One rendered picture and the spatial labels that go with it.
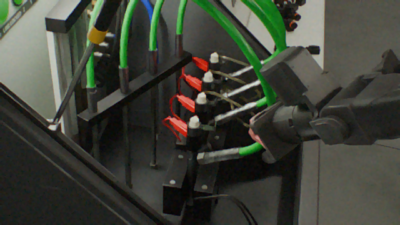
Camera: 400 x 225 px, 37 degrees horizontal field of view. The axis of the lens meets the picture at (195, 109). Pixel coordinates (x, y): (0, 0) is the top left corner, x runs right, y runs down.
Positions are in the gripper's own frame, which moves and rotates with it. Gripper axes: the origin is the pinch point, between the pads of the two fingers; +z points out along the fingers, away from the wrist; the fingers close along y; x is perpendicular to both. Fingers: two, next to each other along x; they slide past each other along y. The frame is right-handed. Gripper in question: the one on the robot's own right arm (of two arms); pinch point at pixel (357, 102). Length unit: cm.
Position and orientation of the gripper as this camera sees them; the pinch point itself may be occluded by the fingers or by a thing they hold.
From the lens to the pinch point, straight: 106.1
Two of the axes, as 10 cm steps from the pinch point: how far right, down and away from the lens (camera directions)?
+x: -4.3, 5.2, -7.4
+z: -6.6, 3.8, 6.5
